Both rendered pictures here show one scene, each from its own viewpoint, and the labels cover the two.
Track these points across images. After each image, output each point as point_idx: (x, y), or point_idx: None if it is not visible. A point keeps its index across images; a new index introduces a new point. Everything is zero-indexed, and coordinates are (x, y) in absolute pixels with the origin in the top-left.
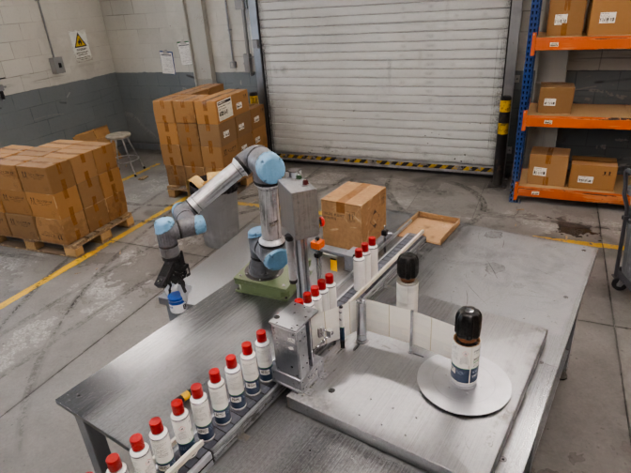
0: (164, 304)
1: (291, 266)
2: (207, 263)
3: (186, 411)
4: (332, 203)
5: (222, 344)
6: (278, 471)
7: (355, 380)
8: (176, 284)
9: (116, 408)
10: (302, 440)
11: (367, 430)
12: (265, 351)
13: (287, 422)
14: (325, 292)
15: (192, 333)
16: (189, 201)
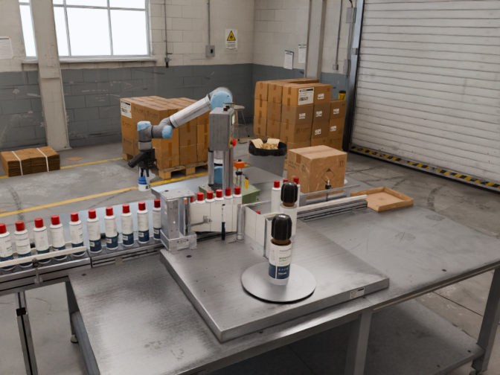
0: (153, 194)
1: (209, 171)
2: (199, 179)
3: (79, 222)
4: (295, 154)
5: None
6: (119, 283)
7: (209, 257)
8: (168, 184)
9: None
10: (149, 276)
11: (184, 280)
12: (156, 214)
13: (150, 265)
14: (228, 198)
15: (149, 209)
16: (170, 117)
